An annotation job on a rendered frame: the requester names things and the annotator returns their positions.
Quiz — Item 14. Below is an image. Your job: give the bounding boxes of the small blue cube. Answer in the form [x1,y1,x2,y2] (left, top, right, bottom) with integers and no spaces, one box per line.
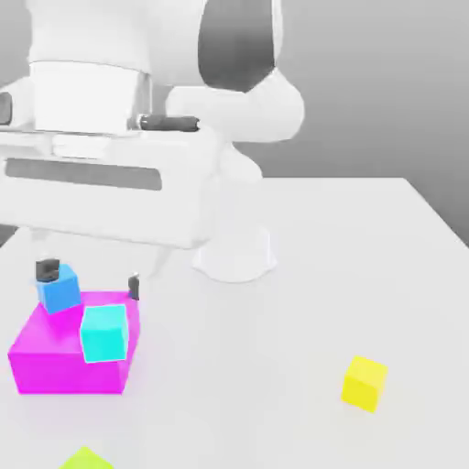
[36,263,82,316]

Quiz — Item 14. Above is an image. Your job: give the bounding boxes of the small yellow cube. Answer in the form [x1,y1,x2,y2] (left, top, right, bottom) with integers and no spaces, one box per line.
[340,354,390,415]

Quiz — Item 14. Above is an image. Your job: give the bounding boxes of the small cyan cube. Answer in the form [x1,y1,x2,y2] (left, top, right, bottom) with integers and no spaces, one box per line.
[79,303,130,365]

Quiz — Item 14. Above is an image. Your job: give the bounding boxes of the small lime cube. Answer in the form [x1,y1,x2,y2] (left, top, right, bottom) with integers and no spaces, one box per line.
[57,445,115,469]

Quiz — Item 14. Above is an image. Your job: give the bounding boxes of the large magenta box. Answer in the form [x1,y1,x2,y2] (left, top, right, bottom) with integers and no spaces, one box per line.
[6,290,142,397]

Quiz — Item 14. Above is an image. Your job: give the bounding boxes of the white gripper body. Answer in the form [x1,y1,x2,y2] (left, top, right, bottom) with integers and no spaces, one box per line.
[0,125,222,251]

